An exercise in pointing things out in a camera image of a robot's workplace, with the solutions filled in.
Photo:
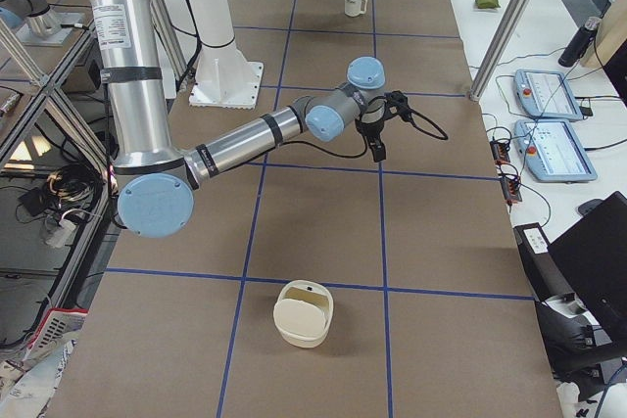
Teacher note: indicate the aluminium frame post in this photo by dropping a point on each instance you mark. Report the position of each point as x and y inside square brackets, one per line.
[501, 38]

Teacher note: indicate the upper teach pendant tablet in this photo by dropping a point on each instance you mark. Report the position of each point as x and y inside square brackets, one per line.
[546, 94]

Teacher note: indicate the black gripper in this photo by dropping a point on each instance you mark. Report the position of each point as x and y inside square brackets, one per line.
[370, 131]

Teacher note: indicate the white ceramic mug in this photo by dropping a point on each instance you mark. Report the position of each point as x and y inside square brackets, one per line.
[355, 8]

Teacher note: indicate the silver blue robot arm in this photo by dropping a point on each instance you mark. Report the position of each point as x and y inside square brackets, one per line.
[156, 179]

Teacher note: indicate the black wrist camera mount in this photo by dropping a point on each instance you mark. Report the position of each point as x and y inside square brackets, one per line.
[396, 104]

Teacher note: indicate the black laptop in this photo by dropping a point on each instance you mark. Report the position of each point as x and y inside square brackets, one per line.
[591, 256]

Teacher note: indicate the cream swing-lid trash bin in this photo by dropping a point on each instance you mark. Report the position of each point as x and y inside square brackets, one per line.
[303, 313]

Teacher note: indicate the white central pedestal column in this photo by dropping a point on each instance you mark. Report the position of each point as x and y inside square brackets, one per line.
[224, 78]

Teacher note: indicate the green bean bag pouch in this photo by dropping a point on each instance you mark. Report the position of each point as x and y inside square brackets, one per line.
[487, 4]

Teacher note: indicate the lower teach pendant tablet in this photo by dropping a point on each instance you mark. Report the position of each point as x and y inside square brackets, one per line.
[552, 152]

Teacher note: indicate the black water bottle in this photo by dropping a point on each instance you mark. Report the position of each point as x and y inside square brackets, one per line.
[580, 42]

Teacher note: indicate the black computer mouse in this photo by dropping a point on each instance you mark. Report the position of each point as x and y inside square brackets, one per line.
[586, 207]

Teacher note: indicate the teach pendant tablet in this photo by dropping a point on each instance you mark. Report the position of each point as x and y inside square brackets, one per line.
[552, 152]
[546, 94]

